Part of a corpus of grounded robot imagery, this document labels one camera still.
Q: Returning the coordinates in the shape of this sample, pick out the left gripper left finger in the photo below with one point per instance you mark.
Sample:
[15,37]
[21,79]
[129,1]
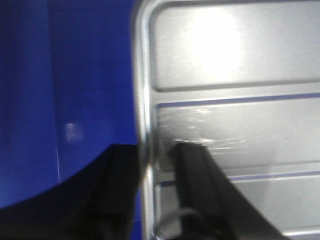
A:
[97,203]

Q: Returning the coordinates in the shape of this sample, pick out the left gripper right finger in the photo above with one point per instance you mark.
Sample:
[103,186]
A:
[211,206]

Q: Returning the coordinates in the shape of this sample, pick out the small ribbed silver tray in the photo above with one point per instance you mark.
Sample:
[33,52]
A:
[242,78]

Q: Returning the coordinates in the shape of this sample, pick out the large blue target box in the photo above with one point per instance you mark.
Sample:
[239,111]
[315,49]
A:
[66,90]

